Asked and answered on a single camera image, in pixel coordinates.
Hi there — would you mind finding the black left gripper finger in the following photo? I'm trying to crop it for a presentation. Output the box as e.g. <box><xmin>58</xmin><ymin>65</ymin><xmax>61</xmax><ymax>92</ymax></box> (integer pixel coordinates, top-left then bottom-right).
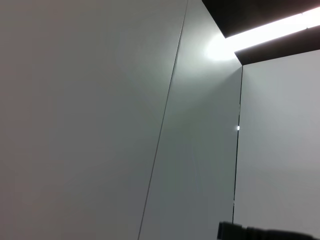
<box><xmin>216</xmin><ymin>220</ymin><xmax>314</xmax><ymax>240</ymax></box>

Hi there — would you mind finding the bright ceiling light strip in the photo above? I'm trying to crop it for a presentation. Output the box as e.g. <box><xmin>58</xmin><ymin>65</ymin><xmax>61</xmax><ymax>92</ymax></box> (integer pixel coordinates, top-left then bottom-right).
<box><xmin>223</xmin><ymin>6</ymin><xmax>320</xmax><ymax>53</ymax></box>

